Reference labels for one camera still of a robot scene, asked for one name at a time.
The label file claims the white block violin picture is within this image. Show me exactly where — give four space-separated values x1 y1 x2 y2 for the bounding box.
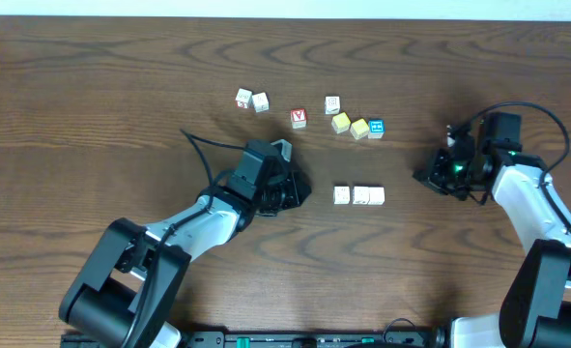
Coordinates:
352 186 370 205

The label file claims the yellow block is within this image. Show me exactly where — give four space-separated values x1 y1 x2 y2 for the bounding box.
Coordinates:
331 112 351 134
350 119 370 140

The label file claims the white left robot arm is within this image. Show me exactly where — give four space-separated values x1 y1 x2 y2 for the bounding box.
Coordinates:
59 170 311 347

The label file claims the white block red number three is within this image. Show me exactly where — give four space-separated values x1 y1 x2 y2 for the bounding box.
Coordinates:
235 88 253 108

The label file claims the white block beside red three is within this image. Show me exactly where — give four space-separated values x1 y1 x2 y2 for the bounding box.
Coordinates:
252 92 270 112

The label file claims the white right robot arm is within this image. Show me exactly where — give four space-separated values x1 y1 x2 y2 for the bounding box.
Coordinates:
413 145 571 347

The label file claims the white block letter B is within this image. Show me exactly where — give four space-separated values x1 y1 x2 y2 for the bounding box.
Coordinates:
325 96 341 115

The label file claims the yellow block left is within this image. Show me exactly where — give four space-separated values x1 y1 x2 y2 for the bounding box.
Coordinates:
331 112 351 134

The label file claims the yellow block right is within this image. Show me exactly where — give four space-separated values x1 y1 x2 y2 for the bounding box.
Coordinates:
350 119 370 140

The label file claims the blue block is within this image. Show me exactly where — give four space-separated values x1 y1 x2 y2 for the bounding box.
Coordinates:
368 119 385 139

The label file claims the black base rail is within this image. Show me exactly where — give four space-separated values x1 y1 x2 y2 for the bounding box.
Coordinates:
61 329 441 348

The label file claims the white block table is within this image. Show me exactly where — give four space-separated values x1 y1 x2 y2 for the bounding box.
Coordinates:
333 186 351 205

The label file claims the red letter V block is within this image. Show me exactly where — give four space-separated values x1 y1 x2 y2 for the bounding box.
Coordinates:
290 108 307 129

